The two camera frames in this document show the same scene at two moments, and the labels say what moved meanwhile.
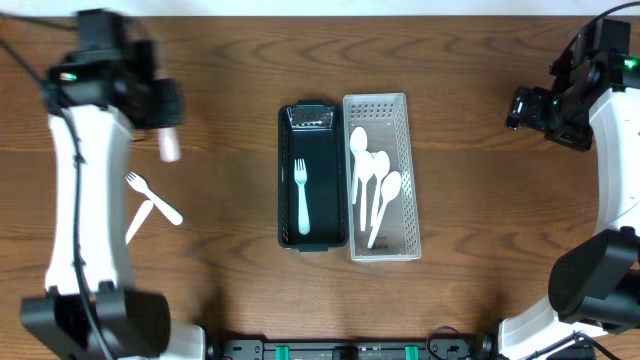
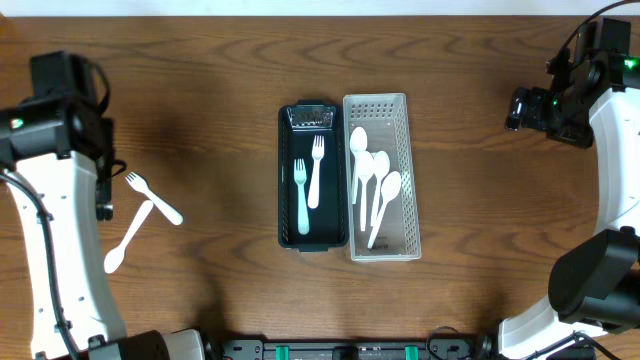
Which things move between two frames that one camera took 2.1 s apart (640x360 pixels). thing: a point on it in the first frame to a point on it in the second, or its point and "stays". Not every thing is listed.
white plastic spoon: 389,188 stays
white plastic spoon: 365,169 stays
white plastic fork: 169,144 to 318,148
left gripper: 163,105 to 105,187
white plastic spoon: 381,165 stays
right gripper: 531,107 stays
